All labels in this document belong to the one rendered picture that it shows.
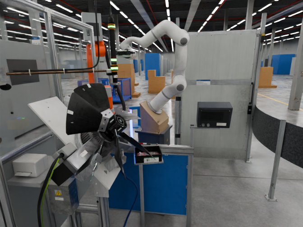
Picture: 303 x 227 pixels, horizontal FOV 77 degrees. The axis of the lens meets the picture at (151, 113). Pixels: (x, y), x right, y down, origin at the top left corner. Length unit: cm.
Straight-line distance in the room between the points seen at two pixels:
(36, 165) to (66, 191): 27
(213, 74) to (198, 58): 33
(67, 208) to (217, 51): 262
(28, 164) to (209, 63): 253
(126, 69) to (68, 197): 821
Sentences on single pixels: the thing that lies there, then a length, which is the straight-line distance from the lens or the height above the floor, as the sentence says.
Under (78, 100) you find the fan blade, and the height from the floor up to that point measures 139.
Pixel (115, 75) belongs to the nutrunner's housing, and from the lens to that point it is 128.
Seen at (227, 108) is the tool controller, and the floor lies 122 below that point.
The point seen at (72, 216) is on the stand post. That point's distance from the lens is 166.
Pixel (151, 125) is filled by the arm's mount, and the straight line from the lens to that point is 179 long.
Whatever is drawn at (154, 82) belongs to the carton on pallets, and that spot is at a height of 59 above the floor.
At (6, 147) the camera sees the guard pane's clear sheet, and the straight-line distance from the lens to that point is 162.
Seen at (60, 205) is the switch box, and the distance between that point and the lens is 150.
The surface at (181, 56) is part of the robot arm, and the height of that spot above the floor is 163.
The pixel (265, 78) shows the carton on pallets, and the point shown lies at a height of 59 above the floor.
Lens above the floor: 157
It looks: 15 degrees down
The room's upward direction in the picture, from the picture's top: 1 degrees counter-clockwise
